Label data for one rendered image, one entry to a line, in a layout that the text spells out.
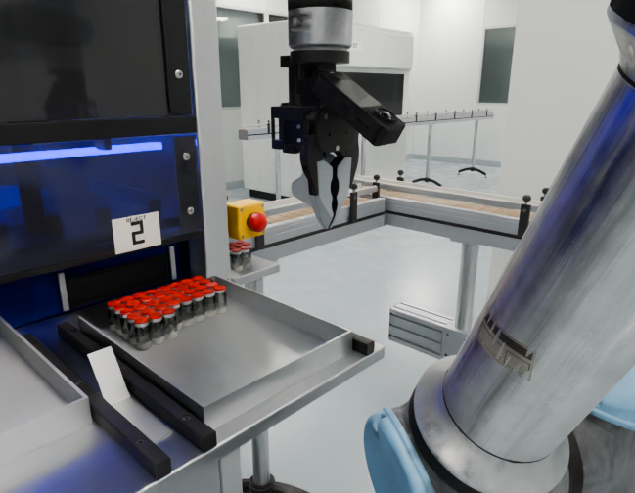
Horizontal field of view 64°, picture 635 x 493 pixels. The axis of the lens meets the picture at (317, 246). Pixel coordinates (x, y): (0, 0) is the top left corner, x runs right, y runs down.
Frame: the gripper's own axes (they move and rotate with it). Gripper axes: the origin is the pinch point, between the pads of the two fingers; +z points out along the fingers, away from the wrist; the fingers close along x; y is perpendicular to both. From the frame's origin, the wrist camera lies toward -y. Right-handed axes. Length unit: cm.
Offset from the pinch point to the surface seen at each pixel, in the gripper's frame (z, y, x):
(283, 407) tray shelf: 21.8, -1.6, 10.2
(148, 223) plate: 6.5, 38.3, 5.5
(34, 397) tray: 21.5, 22.0, 31.2
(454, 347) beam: 61, 25, -84
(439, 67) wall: -52, 468, -787
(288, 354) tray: 21.5, 7.2, 1.4
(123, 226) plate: 6.2, 38.2, 9.9
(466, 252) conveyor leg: 30, 25, -86
